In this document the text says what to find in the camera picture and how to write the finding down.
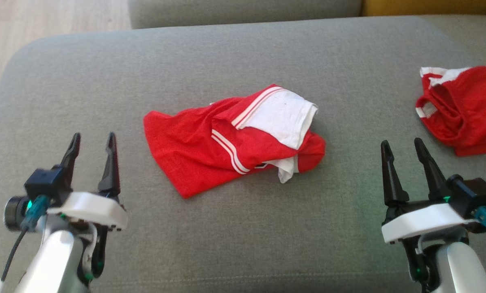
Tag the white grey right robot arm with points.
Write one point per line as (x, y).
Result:
(458, 268)

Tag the large grey sofa seat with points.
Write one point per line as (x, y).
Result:
(242, 244)

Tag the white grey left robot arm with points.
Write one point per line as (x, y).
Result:
(51, 260)

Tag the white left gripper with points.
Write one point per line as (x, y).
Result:
(92, 209)

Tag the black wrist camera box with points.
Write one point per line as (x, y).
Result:
(47, 183)
(476, 193)

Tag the red shorts with white stripes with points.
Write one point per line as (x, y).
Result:
(470, 110)

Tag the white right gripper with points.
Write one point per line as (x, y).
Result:
(426, 219)

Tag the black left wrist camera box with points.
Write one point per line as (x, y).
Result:
(47, 183)

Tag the red shirt with white sleeves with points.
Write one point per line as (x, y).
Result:
(186, 138)

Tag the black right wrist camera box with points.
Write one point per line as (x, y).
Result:
(476, 193)

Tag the grey sofa seat cushion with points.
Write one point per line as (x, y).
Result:
(247, 12)

